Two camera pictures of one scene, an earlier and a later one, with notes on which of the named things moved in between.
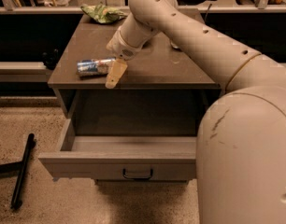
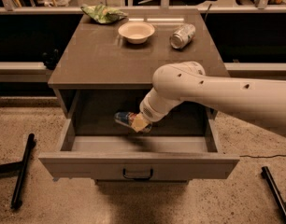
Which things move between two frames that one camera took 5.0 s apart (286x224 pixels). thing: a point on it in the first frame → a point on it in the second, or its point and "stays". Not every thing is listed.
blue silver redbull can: x=93 y=67 → x=126 y=119
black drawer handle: x=137 y=177 stays
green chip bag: x=104 y=14 stays
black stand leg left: x=21 y=167 stays
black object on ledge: x=50 y=59 stays
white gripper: x=121 y=47 → x=148 y=110
